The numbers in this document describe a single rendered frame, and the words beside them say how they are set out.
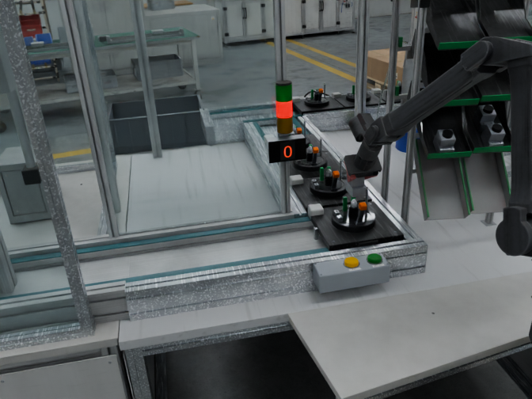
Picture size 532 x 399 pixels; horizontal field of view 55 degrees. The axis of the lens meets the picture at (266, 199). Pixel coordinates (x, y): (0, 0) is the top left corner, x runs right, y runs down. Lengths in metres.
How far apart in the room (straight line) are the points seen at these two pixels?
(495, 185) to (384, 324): 0.64
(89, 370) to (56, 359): 0.09
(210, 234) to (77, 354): 0.53
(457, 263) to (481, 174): 0.31
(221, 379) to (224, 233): 0.99
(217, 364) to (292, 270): 1.18
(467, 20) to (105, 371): 1.43
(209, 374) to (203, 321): 1.09
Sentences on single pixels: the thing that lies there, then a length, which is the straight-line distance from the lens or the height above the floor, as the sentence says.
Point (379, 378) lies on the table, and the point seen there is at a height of 0.86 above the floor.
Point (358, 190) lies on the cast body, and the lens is 1.62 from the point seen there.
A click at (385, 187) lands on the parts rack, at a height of 0.98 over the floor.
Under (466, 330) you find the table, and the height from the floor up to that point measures 0.86.
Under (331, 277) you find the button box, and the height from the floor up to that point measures 0.95.
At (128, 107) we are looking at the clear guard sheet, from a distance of 1.59.
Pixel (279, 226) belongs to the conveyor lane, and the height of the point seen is 0.94.
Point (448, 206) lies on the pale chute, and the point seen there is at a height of 1.02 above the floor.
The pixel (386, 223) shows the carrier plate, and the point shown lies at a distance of 1.70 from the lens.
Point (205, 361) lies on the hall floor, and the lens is 2.62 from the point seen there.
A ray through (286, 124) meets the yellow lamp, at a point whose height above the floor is 1.29.
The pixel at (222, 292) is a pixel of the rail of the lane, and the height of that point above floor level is 0.91.
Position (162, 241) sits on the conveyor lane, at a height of 0.95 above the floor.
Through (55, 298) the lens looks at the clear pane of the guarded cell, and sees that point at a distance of 1.47.
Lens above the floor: 1.79
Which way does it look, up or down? 27 degrees down
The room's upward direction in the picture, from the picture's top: 3 degrees counter-clockwise
